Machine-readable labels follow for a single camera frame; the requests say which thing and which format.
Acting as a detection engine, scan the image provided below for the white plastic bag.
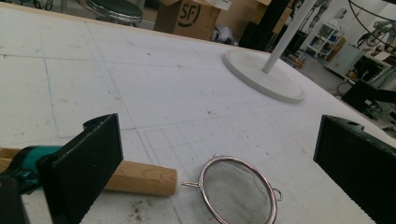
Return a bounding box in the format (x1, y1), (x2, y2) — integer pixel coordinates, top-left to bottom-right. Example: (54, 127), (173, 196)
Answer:
(212, 24), (235, 45)

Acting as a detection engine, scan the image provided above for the black curved metal hoop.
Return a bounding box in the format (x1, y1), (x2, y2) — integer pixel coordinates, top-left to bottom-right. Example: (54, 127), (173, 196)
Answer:
(347, 0), (396, 51)

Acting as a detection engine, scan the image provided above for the black round stool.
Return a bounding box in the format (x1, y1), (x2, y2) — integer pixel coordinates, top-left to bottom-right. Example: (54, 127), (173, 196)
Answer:
(86, 0), (144, 26)

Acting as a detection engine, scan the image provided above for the printed brown cardboard box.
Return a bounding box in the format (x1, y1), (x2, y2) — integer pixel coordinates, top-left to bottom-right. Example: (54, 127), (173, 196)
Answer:
(153, 0), (222, 42)

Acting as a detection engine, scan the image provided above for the white storage shelf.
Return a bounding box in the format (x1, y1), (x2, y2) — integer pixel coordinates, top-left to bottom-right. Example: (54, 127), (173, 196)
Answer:
(305, 21), (347, 61)

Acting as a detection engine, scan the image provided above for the stack of plain cardboard boxes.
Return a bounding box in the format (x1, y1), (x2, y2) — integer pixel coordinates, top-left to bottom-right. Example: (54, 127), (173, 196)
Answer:
(218, 0), (294, 35)

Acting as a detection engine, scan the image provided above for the wooden-handled metal mesh strainer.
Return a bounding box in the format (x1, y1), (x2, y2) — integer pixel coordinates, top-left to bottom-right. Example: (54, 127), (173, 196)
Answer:
(0, 147), (284, 224)

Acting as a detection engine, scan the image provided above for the teal plastic tool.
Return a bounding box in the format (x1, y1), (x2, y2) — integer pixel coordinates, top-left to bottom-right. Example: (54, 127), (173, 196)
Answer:
(8, 145), (64, 194)

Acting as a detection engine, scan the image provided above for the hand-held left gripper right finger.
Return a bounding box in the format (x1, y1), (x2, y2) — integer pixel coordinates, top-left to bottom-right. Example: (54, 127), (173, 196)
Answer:
(312, 114), (396, 224)

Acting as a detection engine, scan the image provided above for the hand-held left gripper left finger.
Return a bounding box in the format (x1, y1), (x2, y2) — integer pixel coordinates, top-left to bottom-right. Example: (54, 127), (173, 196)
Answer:
(36, 113), (124, 224)

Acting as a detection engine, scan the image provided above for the grey metal cabinet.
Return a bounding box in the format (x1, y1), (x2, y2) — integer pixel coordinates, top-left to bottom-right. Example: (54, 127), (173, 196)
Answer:
(324, 43), (366, 77)

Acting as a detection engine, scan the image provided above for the white round-base stand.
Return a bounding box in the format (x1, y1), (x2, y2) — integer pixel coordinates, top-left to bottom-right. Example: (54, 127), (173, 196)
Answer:
(221, 0), (318, 105)

